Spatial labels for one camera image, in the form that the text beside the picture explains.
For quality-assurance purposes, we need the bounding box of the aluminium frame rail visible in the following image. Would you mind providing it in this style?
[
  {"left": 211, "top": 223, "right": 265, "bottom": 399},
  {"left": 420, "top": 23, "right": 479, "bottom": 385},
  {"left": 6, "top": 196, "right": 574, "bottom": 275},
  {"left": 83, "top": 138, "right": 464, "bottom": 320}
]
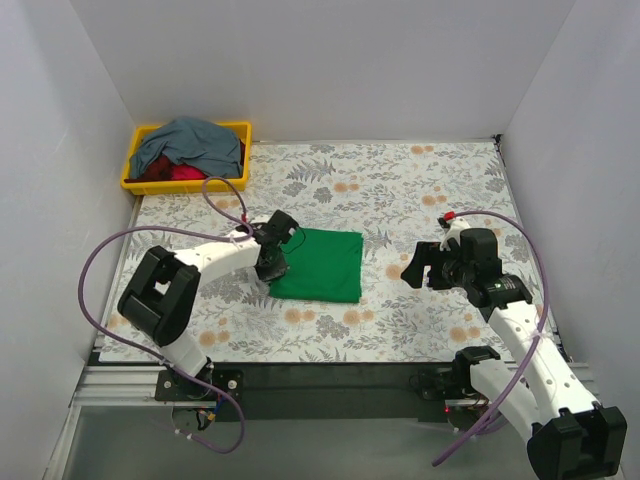
[{"left": 42, "top": 279, "right": 626, "bottom": 480}]

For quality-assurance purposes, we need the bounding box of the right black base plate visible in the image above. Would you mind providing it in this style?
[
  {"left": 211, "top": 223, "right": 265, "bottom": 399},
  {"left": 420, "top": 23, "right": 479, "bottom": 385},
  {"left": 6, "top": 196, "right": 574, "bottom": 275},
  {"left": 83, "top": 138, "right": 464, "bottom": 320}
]
[{"left": 408, "top": 364, "right": 509, "bottom": 401}]

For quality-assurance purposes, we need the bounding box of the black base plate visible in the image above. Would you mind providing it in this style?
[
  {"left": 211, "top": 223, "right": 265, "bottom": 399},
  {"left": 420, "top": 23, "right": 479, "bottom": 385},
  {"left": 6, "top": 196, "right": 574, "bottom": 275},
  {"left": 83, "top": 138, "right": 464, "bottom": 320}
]
[
  {"left": 154, "top": 369, "right": 244, "bottom": 402},
  {"left": 408, "top": 364, "right": 509, "bottom": 401}
]

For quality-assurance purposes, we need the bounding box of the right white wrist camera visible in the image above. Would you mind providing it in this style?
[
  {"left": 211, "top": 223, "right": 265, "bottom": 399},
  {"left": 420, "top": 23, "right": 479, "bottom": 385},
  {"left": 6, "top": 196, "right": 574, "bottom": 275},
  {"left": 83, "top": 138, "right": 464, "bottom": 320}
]
[{"left": 438, "top": 211, "right": 470, "bottom": 251}]

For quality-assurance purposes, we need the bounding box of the grey-blue t-shirt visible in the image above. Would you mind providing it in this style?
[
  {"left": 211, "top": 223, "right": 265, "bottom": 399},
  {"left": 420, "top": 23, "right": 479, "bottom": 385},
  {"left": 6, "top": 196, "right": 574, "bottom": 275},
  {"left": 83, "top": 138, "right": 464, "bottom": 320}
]
[{"left": 129, "top": 117, "right": 243, "bottom": 180}]

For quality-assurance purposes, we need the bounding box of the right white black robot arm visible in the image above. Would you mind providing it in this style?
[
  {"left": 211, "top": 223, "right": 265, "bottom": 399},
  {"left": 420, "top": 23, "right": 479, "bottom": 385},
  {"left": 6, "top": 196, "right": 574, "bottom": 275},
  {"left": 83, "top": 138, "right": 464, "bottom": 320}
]
[{"left": 401, "top": 220, "right": 627, "bottom": 479}]

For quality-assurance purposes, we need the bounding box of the yellow plastic bin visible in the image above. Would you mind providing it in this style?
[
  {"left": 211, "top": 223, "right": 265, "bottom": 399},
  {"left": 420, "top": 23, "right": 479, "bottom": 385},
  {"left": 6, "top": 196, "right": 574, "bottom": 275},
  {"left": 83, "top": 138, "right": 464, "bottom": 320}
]
[{"left": 120, "top": 121, "right": 253, "bottom": 196}]

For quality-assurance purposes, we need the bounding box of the magenta t-shirt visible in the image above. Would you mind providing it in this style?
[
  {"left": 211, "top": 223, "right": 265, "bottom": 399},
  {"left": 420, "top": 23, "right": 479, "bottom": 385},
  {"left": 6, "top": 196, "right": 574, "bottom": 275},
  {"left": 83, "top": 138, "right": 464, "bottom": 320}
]
[{"left": 171, "top": 164, "right": 207, "bottom": 181}]

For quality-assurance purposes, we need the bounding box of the green t-shirt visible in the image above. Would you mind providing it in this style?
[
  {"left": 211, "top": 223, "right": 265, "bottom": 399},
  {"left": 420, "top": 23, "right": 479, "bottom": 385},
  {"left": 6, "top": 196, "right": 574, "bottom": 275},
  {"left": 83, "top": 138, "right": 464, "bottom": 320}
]
[{"left": 269, "top": 228, "right": 364, "bottom": 303}]

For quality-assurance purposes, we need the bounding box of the floral patterned table mat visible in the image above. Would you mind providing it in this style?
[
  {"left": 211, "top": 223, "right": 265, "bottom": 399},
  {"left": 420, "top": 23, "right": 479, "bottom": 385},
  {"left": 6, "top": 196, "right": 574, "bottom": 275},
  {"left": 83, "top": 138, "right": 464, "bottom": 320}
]
[{"left": 113, "top": 142, "right": 539, "bottom": 362}]

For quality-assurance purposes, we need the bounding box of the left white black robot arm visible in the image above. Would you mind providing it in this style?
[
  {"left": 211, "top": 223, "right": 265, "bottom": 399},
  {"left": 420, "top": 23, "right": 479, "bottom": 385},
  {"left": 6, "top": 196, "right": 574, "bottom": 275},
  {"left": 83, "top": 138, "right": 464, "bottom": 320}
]
[{"left": 117, "top": 210, "right": 299, "bottom": 400}]

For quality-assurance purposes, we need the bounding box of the dark red t-shirt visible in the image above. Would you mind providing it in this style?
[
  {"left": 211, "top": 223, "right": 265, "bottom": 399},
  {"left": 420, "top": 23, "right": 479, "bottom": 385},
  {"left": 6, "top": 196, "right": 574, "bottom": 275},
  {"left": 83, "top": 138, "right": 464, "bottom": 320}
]
[{"left": 129, "top": 136, "right": 244, "bottom": 182}]

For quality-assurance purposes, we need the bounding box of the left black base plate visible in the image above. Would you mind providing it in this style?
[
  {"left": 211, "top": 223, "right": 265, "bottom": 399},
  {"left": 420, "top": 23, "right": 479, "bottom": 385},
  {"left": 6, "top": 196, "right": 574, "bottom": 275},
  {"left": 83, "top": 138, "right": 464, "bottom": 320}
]
[{"left": 154, "top": 369, "right": 244, "bottom": 402}]

